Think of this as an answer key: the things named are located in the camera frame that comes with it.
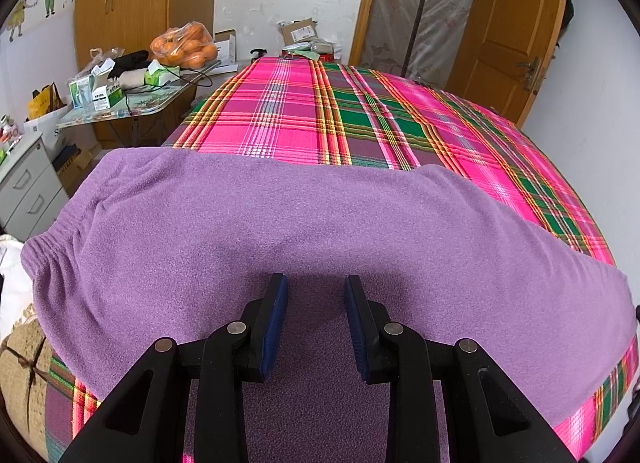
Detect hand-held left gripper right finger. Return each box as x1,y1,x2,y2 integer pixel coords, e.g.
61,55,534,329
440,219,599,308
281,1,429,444
344,274,576,463

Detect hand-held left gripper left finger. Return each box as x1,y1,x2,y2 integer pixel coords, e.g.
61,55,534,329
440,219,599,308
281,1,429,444
59,272,289,463

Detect purple fleece pants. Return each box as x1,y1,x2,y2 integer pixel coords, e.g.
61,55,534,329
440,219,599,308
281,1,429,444
20,148,637,463

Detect pink green plaid bed sheet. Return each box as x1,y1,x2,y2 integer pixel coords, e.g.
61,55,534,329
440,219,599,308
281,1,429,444
44,57,640,463

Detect woven straw bag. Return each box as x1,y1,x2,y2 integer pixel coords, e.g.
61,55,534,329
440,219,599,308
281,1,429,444
0,320,56,444

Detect brown box under table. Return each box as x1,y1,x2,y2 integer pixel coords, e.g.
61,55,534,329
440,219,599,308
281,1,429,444
52,140,101,194

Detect glass-top folding table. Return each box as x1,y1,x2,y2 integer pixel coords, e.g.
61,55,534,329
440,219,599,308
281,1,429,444
56,60,236,149

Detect white cloth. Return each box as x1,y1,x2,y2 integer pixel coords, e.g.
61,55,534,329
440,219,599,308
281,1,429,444
0,235,36,339

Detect green tissue packet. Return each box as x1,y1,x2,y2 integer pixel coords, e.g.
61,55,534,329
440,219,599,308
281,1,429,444
144,60,180,86

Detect grey drawer cabinet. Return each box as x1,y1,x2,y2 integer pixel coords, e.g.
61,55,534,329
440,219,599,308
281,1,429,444
0,134,71,244

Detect grey parcel bag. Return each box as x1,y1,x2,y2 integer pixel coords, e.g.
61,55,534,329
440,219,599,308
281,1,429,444
300,38,343,64

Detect small white box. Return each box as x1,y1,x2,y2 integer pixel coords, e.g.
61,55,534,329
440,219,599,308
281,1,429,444
214,29,238,66

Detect beige cloth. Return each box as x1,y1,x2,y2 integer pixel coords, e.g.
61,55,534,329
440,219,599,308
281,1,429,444
119,70,149,90

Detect white green medicine box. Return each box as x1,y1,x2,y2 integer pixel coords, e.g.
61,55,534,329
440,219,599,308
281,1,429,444
69,78,96,109
92,83,124,111

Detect bag of oranges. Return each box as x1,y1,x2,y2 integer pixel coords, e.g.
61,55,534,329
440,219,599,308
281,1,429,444
150,20,221,69

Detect brown cardboard box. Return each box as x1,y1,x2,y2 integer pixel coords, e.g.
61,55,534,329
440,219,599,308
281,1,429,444
279,18,319,45

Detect black cloth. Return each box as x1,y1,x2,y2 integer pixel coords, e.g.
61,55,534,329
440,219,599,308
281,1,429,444
106,50,151,80

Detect clear plastic bag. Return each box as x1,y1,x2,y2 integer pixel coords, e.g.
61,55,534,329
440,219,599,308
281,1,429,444
89,46,126,74

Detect yellow bag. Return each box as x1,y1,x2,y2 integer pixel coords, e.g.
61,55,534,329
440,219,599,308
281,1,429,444
26,83,67,121

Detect plastic-covered fabric wardrobe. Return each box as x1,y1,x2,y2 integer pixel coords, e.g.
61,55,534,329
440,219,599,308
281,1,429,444
360,0,483,84

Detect wooden door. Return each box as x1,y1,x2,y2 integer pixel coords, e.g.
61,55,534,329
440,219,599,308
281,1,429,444
445,0,571,126

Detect wooden door frame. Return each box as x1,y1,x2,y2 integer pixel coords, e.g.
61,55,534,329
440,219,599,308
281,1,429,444
347,0,386,66

